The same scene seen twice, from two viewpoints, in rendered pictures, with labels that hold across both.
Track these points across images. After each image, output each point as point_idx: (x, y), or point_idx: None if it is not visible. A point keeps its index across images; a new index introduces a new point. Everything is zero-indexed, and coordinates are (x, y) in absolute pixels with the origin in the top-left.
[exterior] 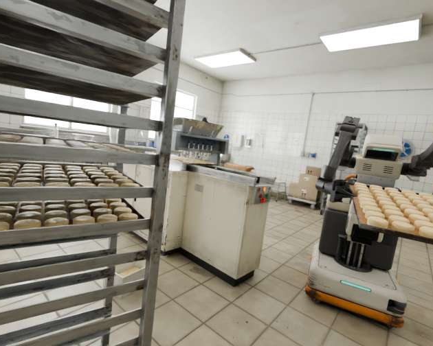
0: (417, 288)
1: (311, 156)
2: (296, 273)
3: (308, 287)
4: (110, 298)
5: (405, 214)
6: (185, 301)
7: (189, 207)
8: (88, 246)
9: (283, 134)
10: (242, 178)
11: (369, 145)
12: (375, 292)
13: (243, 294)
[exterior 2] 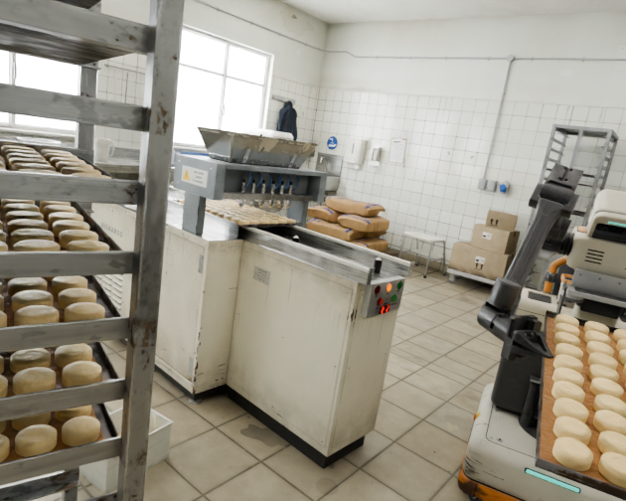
0: None
1: (500, 191)
2: (446, 439)
3: (463, 475)
4: None
5: None
6: (227, 500)
7: (242, 311)
8: None
9: (446, 141)
10: (346, 265)
11: (601, 216)
12: (588, 494)
13: (340, 485)
